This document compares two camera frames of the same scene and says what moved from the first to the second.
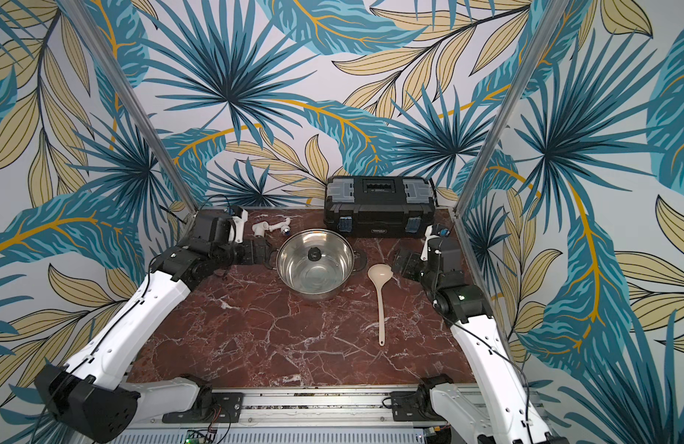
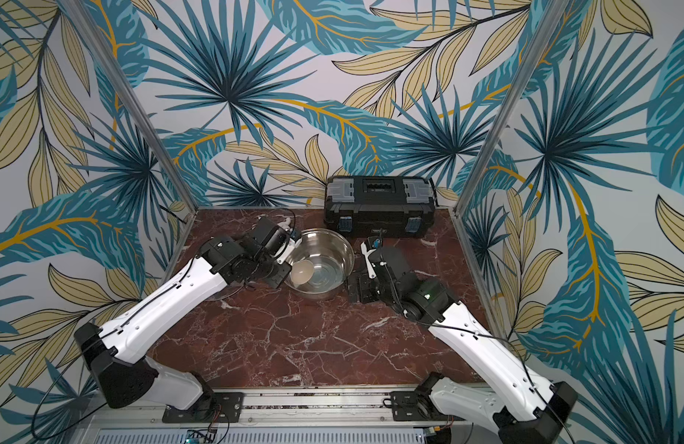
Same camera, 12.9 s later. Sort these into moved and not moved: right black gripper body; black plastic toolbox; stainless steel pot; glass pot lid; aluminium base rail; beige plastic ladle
Moved: glass pot lid; beige plastic ladle; right black gripper body
Not moved: black plastic toolbox; stainless steel pot; aluminium base rail
